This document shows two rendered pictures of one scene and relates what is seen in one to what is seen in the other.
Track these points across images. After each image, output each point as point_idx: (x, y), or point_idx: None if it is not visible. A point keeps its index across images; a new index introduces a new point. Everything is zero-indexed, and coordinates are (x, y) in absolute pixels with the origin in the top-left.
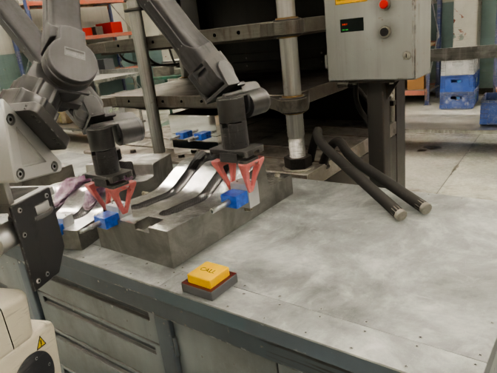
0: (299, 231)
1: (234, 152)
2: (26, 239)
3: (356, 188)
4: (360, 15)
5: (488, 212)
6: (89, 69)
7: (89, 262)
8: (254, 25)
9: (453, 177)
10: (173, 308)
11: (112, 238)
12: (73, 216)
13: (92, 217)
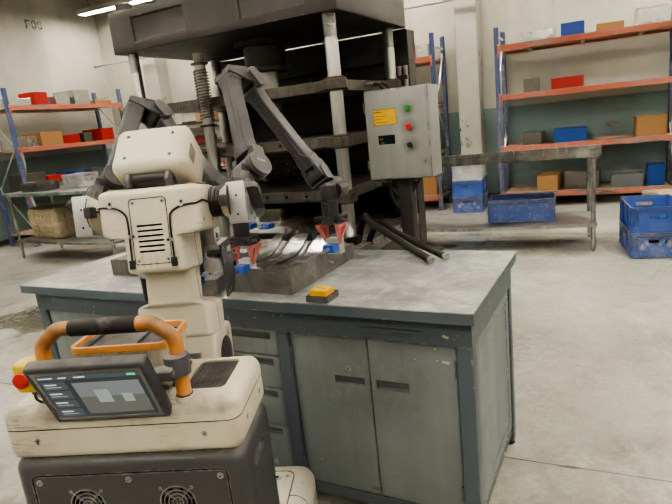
0: (367, 273)
1: (331, 218)
2: (225, 264)
3: (398, 251)
4: (392, 133)
5: (483, 256)
6: (268, 167)
7: (229, 298)
8: (313, 139)
9: None
10: (293, 321)
11: (243, 283)
12: None
13: (220, 273)
